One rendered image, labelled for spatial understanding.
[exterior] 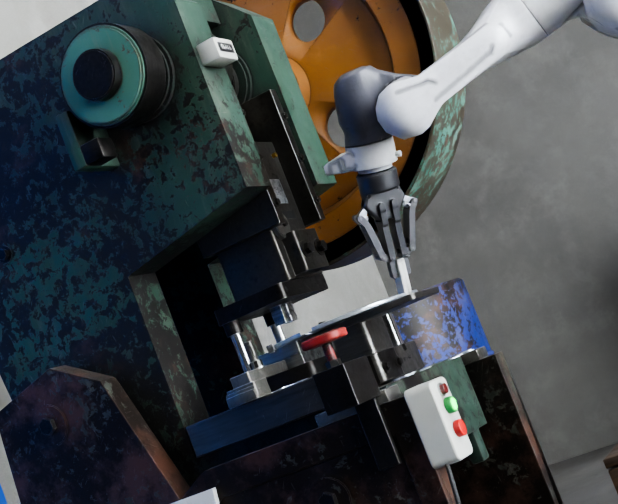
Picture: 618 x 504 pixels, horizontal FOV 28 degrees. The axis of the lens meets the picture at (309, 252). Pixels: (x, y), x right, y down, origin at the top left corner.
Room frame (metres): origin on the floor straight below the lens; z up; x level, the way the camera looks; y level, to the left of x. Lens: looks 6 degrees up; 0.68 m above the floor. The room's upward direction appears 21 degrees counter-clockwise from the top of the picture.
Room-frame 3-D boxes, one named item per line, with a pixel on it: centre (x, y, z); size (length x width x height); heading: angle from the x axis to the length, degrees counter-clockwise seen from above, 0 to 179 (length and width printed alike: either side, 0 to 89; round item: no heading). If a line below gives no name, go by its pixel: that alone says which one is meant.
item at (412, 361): (2.43, 0.10, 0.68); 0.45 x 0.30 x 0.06; 155
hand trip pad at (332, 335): (2.03, 0.03, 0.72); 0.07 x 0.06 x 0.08; 65
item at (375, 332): (2.35, -0.06, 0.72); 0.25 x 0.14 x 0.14; 65
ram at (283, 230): (2.41, 0.06, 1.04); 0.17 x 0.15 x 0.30; 65
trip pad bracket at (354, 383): (2.05, 0.02, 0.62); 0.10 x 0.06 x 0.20; 155
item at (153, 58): (2.21, 0.22, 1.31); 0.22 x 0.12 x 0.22; 65
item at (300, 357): (2.42, 0.09, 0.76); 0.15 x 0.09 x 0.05; 155
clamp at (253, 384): (2.27, 0.17, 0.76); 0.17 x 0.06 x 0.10; 155
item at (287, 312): (2.42, 0.09, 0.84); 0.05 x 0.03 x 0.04; 155
